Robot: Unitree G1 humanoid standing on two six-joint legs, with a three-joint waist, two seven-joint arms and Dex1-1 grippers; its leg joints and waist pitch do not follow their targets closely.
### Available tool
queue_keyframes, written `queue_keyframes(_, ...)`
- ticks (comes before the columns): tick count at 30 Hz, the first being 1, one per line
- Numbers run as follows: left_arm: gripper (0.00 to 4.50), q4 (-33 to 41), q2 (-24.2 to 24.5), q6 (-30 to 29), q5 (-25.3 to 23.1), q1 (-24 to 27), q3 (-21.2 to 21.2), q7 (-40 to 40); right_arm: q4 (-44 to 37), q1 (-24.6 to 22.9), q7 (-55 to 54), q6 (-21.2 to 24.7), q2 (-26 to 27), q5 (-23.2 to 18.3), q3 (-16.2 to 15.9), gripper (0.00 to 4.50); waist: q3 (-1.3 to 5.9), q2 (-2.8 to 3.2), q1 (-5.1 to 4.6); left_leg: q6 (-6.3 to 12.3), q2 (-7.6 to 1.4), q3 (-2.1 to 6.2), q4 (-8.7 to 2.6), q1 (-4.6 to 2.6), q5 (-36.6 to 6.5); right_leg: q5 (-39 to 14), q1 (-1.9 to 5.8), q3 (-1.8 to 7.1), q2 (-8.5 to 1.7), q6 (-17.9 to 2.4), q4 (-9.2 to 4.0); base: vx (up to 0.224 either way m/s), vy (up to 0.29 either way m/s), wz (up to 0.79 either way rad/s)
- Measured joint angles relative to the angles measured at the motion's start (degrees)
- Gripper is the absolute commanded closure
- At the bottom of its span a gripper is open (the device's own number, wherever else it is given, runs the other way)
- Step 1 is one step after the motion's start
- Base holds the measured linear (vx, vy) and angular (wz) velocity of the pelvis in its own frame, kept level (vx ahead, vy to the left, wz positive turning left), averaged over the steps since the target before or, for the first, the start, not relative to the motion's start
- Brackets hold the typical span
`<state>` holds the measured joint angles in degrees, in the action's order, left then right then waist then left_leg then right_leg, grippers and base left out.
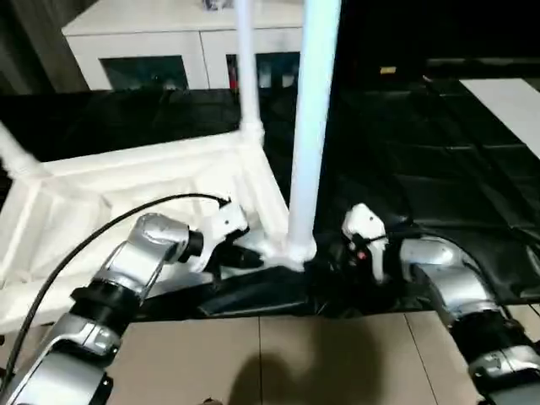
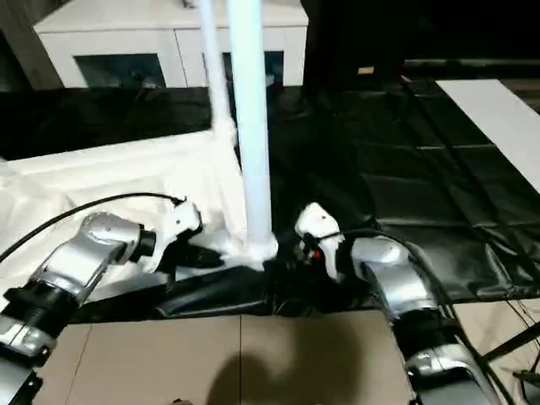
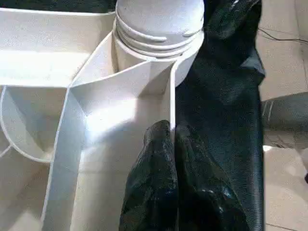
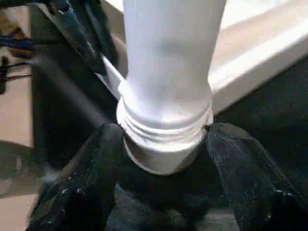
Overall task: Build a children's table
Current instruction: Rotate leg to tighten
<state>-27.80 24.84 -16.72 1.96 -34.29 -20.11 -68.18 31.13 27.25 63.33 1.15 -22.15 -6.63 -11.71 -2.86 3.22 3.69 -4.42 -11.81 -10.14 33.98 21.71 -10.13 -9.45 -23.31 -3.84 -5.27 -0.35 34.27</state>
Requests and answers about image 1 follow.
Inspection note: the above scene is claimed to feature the white plastic table leg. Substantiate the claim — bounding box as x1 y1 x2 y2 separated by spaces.
284 0 343 264
0 121 48 180
235 0 267 143

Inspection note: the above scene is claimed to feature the white cabinet with glass doors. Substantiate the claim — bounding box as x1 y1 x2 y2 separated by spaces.
62 0 306 92

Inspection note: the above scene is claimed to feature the white side table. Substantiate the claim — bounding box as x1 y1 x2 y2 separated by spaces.
460 78 540 158

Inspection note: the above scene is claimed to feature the black work mat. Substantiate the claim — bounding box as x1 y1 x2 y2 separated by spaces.
0 72 540 321

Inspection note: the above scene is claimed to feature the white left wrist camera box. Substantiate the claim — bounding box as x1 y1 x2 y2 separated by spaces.
199 201 252 274

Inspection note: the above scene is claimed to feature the white plastic table top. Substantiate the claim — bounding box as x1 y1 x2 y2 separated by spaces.
0 127 318 335

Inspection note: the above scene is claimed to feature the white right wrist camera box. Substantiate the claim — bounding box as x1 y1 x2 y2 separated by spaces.
342 202 390 284

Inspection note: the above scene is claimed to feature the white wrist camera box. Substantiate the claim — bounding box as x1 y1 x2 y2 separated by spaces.
342 202 390 284
199 201 252 274

